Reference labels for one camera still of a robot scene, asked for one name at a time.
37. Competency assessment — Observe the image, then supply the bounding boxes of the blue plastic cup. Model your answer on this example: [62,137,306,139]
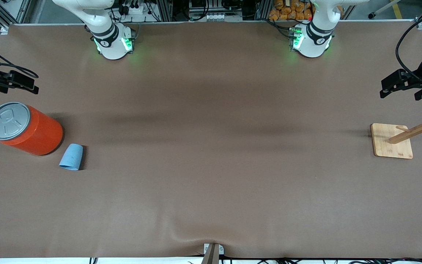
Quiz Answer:
[59,143,84,171]

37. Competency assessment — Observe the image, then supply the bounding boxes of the wooden cup rack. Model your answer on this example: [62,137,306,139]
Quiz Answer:
[371,103,422,160]

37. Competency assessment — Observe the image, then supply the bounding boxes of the orange can with grey lid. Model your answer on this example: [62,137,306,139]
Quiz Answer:
[0,102,64,156]

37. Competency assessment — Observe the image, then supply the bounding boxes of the white stand leg with caster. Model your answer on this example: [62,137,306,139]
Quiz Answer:
[368,0,403,19]

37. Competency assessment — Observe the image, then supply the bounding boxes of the orange packaged snacks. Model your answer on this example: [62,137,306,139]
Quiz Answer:
[269,0,344,21]

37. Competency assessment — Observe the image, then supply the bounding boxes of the white power strip with plugs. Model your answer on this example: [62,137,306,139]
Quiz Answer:
[119,2,146,16]

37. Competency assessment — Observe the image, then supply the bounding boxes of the long white power strip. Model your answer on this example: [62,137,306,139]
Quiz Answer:
[203,13,243,22]

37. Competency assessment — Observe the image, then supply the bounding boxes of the brown table mat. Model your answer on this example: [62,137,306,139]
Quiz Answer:
[0,20,422,259]

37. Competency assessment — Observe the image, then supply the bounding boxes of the metal mast bracket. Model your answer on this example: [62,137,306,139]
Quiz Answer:
[203,243,225,256]

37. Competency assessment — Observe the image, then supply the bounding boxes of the grey camera mast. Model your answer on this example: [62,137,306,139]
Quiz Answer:
[201,244,220,264]

